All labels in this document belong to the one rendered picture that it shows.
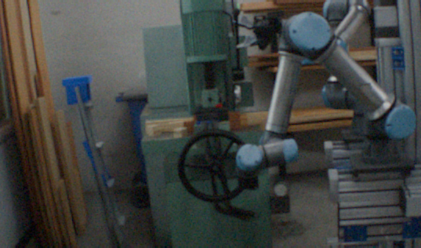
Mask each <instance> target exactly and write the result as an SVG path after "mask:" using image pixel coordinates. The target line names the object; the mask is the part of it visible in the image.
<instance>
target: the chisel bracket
mask: <svg viewBox="0 0 421 248"><path fill-rule="evenodd" d="M201 96H202V105H203V107H204V108H209V109H212V108H213V107H216V106H215V105H216V104H218V103H219V102H220V100H219V99H218V96H219V94H218V90H217V88H215V89H202V91H201ZM209 97H211V98H212V101H208V98H209Z"/></svg>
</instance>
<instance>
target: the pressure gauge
mask: <svg viewBox="0 0 421 248"><path fill-rule="evenodd" d="M281 188H282V189H281ZM288 189H289V186H288V185H287V184H286V183H285V182H284V181H276V182H275V183H274V185H273V190H274V194H275V195H277V196H279V199H283V196H285V195H286V193H287V192H288Z"/></svg>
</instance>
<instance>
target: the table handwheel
mask: <svg viewBox="0 0 421 248"><path fill-rule="evenodd" d="M214 136H216V137H225V138H227V139H229V140H230V142H229V143H228V145H227V146H226V147H225V149H224V150H223V152H222V153H221V155H220V156H219V158H217V154H212V158H211V159H210V160H209V161H208V163H193V162H185V158H186V156H187V153H188V151H189V150H190V148H191V147H192V146H193V145H194V144H195V143H196V142H198V141H199V140H201V139H203V138H206V137H214ZM233 143H235V144H236V145H237V146H239V144H246V143H245V142H244V141H243V140H242V139H241V138H240V137H239V136H237V135H236V134H234V133H232V132H230V131H227V130H225V129H206V130H203V131H201V132H199V133H196V134H195V135H193V136H192V137H191V138H190V139H189V140H188V141H187V142H186V143H185V144H184V145H183V147H182V148H181V150H180V153H179V156H178V160H177V172H178V175H179V179H180V182H181V184H182V185H183V186H184V188H185V189H186V190H187V191H188V192H189V193H190V194H191V195H192V196H194V197H195V198H196V199H199V200H201V201H203V202H210V203H212V202H226V201H229V200H232V199H234V198H235V197H237V196H238V195H240V194H241V193H242V192H243V191H244V190H243V191H242V190H241V189H240V191H239V192H238V186H237V187H236V188H235V189H234V190H233V191H230V190H229V188H228V187H227V184H226V182H225V180H224V179H223V176H222V171H223V162H222V160H223V158H224V156H225V155H226V153H227V152H228V151H229V149H230V148H231V146H232V145H233ZM185 166H189V167H201V168H207V169H208V172H209V173H210V174H212V175H217V176H218V178H219V179H220V182H221V184H222V185H223V188H224V190H225V192H226V194H225V195H206V194H203V193H201V192H199V191H198V190H196V189H195V188H194V187H193V186H192V185H191V184H190V182H189V181H188V179H187V176H186V174H185V169H184V167H185Z"/></svg>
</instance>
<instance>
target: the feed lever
mask: <svg viewBox="0 0 421 248"><path fill-rule="evenodd" d="M233 14H234V15H235V26H236V46H237V45H239V20H238V15H239V14H240V10H239V9H237V8H235V9H233ZM236 50H237V68H234V69H233V76H234V81H235V80H238V81H239V80H244V79H245V73H244V68H243V67H240V48H237V47H236Z"/></svg>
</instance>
